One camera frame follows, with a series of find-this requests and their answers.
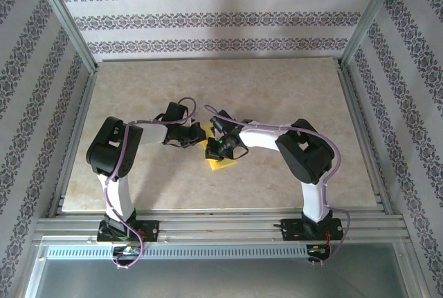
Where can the yellow cloth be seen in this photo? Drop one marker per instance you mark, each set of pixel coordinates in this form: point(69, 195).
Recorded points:
point(223, 166)

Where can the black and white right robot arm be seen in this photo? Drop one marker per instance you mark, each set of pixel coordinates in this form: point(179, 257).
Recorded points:
point(304, 153)

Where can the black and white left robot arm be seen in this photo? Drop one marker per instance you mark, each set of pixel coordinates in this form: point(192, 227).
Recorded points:
point(110, 149)

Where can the grey metal panel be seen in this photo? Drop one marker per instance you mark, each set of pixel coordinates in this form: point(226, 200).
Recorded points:
point(221, 280)

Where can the small circuit board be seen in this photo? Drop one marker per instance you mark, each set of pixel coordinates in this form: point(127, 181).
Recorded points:
point(128, 250)
point(316, 250)

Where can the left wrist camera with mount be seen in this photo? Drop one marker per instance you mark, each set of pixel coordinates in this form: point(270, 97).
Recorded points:
point(195, 126)

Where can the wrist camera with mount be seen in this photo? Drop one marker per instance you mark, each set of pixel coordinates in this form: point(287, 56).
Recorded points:
point(195, 126)
point(217, 124)

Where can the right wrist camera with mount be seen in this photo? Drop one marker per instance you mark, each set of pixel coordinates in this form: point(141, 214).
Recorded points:
point(217, 124)

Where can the thin aluminium wall rail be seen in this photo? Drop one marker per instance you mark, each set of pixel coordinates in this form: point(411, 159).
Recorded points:
point(221, 59)

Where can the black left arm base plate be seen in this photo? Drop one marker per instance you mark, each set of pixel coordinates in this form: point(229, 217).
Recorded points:
point(152, 232)

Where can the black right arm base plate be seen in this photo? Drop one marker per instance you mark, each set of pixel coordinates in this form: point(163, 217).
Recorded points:
point(290, 230)

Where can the aluminium table side rail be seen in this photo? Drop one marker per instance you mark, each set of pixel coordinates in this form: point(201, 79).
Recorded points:
point(82, 111)
point(355, 111)

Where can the aluminium frame post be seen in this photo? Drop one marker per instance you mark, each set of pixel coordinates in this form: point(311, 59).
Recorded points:
point(370, 18)
point(69, 21)

